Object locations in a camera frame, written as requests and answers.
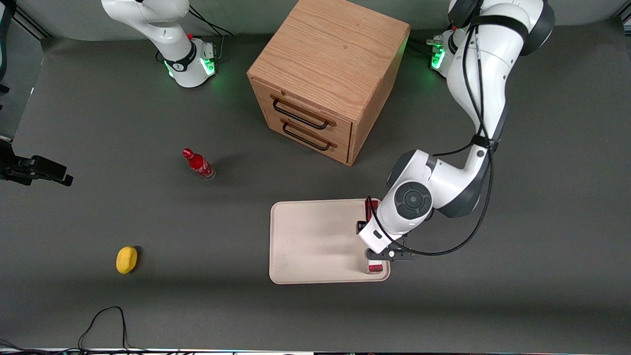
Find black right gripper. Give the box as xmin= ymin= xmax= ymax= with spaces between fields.
xmin=0 ymin=141 xmax=74 ymax=187

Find red cookie box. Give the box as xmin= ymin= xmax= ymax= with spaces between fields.
xmin=364 ymin=199 xmax=385 ymax=274

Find beige plastic tray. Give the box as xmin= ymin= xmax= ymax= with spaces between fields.
xmin=269 ymin=198 xmax=391 ymax=285

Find yellow lemon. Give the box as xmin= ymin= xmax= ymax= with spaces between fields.
xmin=115 ymin=246 xmax=139 ymax=275

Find red cola bottle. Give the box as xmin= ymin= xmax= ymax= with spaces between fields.
xmin=181 ymin=147 xmax=217 ymax=181

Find wooden two-drawer cabinet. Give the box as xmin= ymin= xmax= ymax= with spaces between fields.
xmin=246 ymin=0 xmax=412 ymax=167

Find black left arm wrist cable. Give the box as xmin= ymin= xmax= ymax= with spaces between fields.
xmin=367 ymin=24 xmax=496 ymax=257

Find black metal drawer handle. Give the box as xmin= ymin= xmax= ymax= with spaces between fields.
xmin=280 ymin=118 xmax=338 ymax=152
xmin=272 ymin=96 xmax=337 ymax=131

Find black frame strut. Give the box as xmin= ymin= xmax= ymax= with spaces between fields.
xmin=12 ymin=7 xmax=53 ymax=40

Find black looped table cable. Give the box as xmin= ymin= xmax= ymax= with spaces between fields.
xmin=77 ymin=306 xmax=148 ymax=354

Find black left arm base cables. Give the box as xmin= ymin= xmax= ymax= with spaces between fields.
xmin=408 ymin=30 xmax=447 ymax=56

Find black arm base cables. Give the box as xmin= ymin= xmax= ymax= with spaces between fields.
xmin=188 ymin=4 xmax=235 ymax=38
xmin=408 ymin=30 xmax=447 ymax=56

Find black right arm base cables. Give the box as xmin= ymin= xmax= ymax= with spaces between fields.
xmin=188 ymin=4 xmax=235 ymax=38

